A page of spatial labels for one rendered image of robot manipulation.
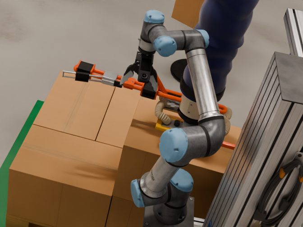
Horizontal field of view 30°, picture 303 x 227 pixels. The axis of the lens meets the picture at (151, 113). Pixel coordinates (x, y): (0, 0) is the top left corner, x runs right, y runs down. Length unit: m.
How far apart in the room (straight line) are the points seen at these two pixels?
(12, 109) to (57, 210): 1.28
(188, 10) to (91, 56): 1.05
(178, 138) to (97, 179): 1.38
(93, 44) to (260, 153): 3.65
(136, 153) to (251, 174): 1.20
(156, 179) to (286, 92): 0.73
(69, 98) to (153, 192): 1.61
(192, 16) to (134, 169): 1.89
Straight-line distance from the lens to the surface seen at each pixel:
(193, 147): 1.97
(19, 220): 3.58
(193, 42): 2.12
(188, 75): 2.74
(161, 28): 2.11
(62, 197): 3.31
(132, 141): 2.94
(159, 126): 2.87
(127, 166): 3.01
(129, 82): 2.89
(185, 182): 2.36
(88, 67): 2.92
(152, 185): 2.24
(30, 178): 3.27
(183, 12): 4.61
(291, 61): 1.82
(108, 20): 5.65
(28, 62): 4.93
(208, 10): 2.54
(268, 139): 1.73
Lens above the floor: 2.94
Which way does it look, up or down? 40 degrees down
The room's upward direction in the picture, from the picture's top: 15 degrees clockwise
